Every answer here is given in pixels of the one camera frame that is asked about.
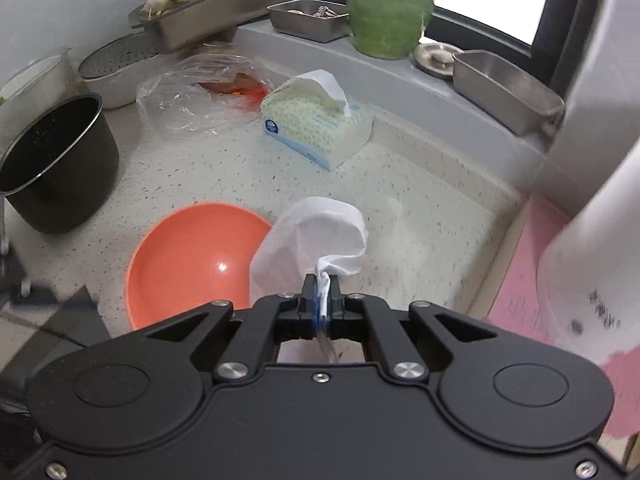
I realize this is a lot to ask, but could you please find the white electric kettle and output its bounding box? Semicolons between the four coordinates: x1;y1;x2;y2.
537;0;640;367

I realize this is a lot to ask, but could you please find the orange footed bowl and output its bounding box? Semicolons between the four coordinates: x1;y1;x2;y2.
125;201;276;332

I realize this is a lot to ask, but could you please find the black window frame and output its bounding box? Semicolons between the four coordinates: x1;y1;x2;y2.
295;0;617;98

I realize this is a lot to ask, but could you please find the soft facial tissue pack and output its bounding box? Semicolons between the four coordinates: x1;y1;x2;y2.
259;69;375;172

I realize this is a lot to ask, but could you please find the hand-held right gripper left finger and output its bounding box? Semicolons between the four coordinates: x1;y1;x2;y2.
147;274;321;383

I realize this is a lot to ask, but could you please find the white strainer bowl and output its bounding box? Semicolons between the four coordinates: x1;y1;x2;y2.
77;35;162;110

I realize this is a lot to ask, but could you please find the large steel tray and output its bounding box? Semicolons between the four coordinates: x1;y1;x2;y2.
128;0;306;54

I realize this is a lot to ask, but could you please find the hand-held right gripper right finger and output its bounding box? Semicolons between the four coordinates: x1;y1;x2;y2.
327;276;498;383

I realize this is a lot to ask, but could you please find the black rice cooker pot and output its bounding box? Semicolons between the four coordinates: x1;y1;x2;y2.
0;92;121;235

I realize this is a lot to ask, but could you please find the small steel tray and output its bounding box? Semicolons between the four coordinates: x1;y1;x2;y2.
266;0;351;44

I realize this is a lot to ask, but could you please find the clear plastic bag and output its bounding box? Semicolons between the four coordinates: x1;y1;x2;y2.
135;52;282;136

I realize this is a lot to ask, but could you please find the glass mixing bowl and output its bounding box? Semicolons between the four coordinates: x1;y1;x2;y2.
0;46;77;128

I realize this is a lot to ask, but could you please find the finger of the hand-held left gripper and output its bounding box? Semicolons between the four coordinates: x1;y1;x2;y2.
0;232;36;307

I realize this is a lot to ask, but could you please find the deep steel tray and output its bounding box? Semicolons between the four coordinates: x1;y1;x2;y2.
451;49;567;137

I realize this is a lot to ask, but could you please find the round steel lid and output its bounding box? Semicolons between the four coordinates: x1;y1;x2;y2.
412;41;465;77

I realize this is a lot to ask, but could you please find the white paper tissue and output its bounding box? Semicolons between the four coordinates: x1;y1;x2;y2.
248;196;370;363

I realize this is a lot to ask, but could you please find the green vase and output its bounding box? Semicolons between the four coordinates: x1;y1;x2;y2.
345;0;447;60

